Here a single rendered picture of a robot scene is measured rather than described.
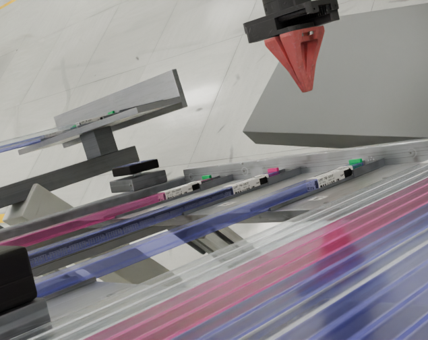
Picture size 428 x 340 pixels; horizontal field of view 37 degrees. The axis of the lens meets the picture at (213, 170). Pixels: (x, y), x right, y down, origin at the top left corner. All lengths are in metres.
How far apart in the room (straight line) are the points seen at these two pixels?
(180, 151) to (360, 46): 1.40
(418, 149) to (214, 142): 1.61
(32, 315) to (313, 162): 0.47
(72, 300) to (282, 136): 0.69
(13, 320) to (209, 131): 2.01
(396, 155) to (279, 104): 0.42
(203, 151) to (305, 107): 1.25
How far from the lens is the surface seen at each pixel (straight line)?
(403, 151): 0.68
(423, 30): 1.00
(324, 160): 0.74
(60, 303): 0.40
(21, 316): 0.33
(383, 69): 0.99
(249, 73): 2.37
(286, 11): 0.77
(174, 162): 2.34
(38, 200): 1.02
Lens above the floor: 1.21
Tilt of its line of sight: 34 degrees down
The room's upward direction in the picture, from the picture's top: 50 degrees counter-clockwise
